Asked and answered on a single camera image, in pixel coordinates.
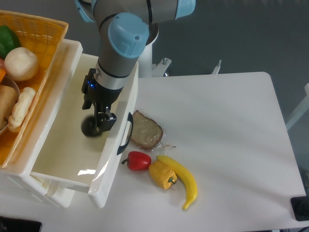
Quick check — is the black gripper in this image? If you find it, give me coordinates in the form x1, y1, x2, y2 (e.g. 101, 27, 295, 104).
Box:
81, 68, 123, 133

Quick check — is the dark purple mangosteen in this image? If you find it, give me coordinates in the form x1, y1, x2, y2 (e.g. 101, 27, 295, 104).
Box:
81, 116, 102, 137

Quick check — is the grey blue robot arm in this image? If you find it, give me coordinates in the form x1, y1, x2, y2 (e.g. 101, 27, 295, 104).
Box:
75, 0, 196, 137

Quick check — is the open white upper drawer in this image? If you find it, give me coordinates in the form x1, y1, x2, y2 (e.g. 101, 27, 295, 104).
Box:
31, 55, 139, 208

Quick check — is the white plastic drawer cabinet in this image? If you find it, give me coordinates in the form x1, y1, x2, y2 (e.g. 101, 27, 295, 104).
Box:
0, 39, 83, 207

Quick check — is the wrapped brown bread slice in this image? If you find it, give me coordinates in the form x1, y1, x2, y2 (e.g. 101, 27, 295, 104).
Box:
130, 110, 176, 150

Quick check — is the red bell pepper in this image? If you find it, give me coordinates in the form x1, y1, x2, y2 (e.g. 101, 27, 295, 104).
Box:
121, 151, 152, 171

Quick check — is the pale twisted bread roll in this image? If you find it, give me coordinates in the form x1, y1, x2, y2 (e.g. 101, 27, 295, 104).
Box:
8, 87, 36, 132

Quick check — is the orange plastic basket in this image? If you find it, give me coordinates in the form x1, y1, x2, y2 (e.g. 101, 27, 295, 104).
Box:
0, 10, 69, 168

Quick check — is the round white bun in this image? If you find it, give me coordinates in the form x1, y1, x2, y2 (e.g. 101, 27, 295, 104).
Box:
4, 47, 39, 81

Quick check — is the brown bread loaf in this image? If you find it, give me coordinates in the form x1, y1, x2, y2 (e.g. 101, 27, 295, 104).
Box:
0, 85, 18, 130

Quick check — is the yellow bell pepper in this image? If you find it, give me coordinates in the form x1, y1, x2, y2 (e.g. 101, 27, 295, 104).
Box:
148, 160, 178, 189

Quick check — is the orange carrot piece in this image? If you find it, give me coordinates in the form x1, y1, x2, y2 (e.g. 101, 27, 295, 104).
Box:
0, 69, 6, 82

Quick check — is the green bell pepper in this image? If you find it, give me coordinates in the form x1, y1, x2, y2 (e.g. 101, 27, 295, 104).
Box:
0, 25, 21, 59

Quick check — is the yellow banana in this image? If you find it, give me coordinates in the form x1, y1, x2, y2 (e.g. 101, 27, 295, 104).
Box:
156, 155, 198, 210

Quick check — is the black device bottom left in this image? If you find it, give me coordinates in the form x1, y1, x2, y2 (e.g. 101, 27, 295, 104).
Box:
0, 217, 42, 232

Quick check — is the black device right edge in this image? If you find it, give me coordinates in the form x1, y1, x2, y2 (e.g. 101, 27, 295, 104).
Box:
290, 196, 309, 221

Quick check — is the dark blue drawer handle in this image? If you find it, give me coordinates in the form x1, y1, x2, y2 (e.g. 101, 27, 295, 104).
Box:
117, 112, 134, 155

